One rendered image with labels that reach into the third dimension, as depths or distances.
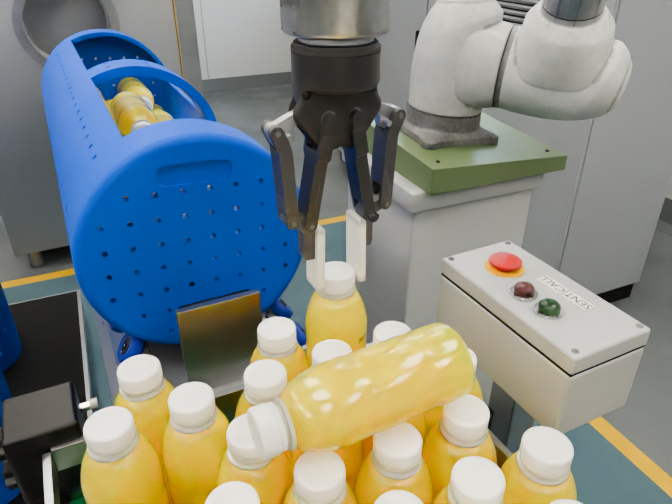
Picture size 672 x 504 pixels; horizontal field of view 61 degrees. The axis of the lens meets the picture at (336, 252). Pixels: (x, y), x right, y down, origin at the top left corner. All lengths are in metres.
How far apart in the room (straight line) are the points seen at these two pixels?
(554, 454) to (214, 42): 5.68
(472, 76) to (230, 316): 0.68
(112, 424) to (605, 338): 0.44
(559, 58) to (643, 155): 1.40
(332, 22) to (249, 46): 5.63
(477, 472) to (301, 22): 0.36
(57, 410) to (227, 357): 0.20
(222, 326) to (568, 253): 1.86
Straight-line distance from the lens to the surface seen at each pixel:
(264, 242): 0.73
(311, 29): 0.46
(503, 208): 1.24
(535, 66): 1.11
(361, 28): 0.46
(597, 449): 2.07
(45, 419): 0.66
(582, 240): 2.41
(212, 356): 0.72
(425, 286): 1.22
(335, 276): 0.57
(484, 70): 1.14
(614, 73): 1.13
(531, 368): 0.60
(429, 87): 1.16
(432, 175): 1.06
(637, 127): 2.36
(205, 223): 0.69
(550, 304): 0.59
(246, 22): 6.04
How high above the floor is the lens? 1.43
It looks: 29 degrees down
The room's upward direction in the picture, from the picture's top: straight up
